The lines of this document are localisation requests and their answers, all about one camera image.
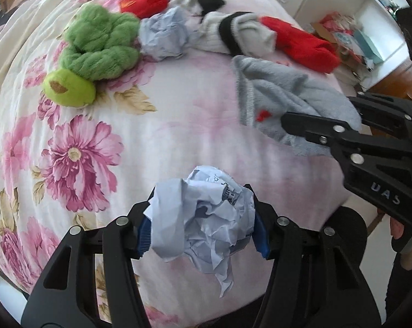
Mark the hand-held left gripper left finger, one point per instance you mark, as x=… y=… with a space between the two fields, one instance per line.
x=142 y=235

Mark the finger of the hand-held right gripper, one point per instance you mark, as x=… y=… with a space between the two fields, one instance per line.
x=301 y=123
x=380 y=104

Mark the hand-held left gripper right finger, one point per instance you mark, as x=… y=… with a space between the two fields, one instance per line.
x=260 y=235

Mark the grey fleece cloth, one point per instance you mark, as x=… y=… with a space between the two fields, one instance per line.
x=277 y=92

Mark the printed paper ball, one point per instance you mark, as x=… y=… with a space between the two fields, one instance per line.
x=206 y=218

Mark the red sock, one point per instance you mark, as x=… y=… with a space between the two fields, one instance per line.
x=301 y=44
x=146 y=1

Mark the yellow-green plush ball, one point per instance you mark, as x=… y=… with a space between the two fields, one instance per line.
x=71 y=88

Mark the bluish paper ball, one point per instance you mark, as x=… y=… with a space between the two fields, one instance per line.
x=163 y=32

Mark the green fluffy plush toy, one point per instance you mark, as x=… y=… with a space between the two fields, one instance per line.
x=100 y=41

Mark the person's right hand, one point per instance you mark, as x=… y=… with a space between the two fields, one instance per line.
x=396 y=229

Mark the brown wooden door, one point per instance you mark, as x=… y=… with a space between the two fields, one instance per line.
x=393 y=77

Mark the teal paper bag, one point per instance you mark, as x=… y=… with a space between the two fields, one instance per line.
x=368 y=46

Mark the floral bed sheet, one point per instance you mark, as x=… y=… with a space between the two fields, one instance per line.
x=192 y=116

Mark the grey white sock black band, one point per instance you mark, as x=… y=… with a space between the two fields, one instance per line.
x=236 y=32

